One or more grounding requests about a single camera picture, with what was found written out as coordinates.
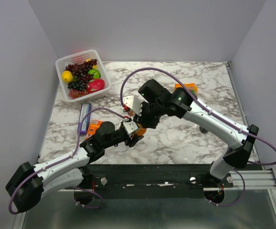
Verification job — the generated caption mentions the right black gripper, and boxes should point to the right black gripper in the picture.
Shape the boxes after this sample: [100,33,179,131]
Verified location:
[133,99,165,129]

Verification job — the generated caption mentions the orange juice bottle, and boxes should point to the orange juice bottle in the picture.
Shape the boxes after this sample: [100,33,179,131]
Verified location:
[133,124,147,137]

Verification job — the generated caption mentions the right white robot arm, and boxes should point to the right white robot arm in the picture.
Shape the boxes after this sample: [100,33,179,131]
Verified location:
[135,80,259,187]

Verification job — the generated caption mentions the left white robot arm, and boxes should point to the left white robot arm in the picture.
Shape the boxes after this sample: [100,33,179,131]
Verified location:
[5,121,139,215]

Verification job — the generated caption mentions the orange snack box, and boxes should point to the orange snack box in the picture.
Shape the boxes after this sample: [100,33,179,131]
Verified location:
[85,119,103,139]

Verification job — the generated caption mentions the purple flat box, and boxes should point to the purple flat box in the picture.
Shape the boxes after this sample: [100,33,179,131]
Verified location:
[77,103,92,136]

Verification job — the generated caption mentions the orange snack bag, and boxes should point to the orange snack bag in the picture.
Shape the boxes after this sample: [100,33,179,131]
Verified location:
[174,83,198,94]

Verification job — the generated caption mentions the black drink can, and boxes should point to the black drink can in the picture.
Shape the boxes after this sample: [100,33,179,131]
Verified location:
[199,126,208,134]

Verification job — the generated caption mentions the pink dragon fruit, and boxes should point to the pink dragon fruit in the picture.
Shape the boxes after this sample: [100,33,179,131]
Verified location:
[86,79,105,94]

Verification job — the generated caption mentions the light red grape bunch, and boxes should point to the light red grape bunch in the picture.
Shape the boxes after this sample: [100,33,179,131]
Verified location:
[68,89,88,99]

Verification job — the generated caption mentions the dark blue grape bunch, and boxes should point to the dark blue grape bunch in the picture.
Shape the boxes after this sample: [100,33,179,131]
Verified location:
[67,81,85,91]

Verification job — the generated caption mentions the dark red grape bunch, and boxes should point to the dark red grape bunch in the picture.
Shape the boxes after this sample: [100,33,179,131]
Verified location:
[65,59,98,82]

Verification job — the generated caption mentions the yellow lemon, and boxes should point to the yellow lemon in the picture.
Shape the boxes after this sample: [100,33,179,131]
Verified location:
[62,70,74,83]

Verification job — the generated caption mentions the white plastic fruit basket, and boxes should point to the white plastic fruit basket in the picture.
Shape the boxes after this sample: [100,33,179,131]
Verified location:
[55,50,111,102]

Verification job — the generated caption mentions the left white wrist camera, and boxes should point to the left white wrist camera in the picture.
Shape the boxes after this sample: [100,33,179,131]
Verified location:
[120,118,139,138]

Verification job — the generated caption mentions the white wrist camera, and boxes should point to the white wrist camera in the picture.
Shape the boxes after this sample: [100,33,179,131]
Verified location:
[120,118,139,138]
[123,95,142,116]

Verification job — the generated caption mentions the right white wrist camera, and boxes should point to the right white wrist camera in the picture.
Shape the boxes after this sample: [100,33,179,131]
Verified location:
[123,95,142,116]

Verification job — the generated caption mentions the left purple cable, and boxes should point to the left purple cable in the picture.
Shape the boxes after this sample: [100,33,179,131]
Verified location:
[8,107,129,215]

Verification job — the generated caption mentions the purple cable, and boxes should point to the purple cable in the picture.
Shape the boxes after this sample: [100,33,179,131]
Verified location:
[8,107,129,215]
[120,67,276,166]

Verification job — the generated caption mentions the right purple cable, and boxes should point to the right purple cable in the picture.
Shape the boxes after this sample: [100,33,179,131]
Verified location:
[120,67,276,166]

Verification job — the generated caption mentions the black mounting rail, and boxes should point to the black mounting rail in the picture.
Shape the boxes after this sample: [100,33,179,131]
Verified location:
[56,163,251,200]

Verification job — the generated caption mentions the aluminium extrusion rail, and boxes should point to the aluminium extrusion rail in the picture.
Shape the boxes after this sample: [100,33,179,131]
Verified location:
[204,170,276,191]

